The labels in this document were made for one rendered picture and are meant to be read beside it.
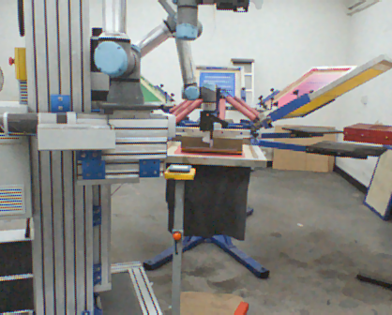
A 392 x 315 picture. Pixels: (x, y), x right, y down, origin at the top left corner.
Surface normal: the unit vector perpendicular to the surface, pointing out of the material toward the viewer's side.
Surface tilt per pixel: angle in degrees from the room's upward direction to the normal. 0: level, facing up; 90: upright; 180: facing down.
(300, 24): 90
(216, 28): 90
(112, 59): 97
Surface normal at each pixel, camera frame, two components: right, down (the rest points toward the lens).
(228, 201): -0.06, 0.21
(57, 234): 0.32, 0.19
